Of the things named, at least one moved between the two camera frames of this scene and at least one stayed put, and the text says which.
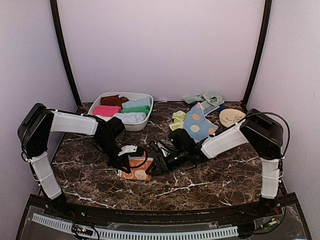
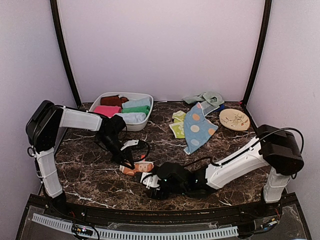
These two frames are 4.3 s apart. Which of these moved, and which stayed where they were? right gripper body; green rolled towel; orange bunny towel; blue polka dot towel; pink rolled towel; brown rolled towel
Moved: orange bunny towel; right gripper body
Stayed: brown rolled towel; green rolled towel; pink rolled towel; blue polka dot towel
